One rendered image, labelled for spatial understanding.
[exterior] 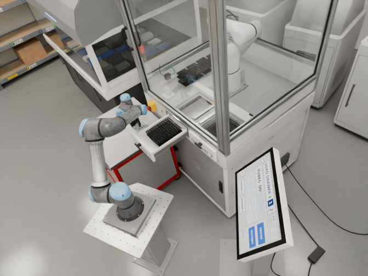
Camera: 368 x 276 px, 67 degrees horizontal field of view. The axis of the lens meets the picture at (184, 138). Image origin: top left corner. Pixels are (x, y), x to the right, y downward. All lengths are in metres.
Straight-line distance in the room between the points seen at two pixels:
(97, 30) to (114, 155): 1.01
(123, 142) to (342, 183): 2.04
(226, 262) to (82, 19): 2.21
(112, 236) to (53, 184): 1.67
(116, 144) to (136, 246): 0.89
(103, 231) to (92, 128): 0.68
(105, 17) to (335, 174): 2.50
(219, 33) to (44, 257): 2.47
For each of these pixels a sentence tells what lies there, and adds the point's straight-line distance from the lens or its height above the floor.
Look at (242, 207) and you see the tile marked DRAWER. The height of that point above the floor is 1.00.
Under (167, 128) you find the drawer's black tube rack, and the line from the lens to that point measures 2.16.
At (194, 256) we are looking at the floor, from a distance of 2.53.
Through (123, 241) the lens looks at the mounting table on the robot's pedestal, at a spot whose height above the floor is 0.76.
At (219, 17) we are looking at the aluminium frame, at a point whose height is 1.86.
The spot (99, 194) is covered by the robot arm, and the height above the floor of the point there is 0.99.
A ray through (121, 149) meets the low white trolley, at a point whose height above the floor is 0.76.
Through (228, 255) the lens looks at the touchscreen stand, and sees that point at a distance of 2.48.
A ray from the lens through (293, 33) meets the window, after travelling 1.77.
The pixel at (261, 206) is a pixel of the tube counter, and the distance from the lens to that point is 1.44.
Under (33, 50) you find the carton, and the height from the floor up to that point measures 0.31.
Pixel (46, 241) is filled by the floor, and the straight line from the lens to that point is 3.07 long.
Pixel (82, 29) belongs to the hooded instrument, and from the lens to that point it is 2.42.
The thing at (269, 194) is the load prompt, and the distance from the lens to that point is 1.43.
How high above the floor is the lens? 2.37
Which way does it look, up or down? 47 degrees down
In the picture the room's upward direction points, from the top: 12 degrees counter-clockwise
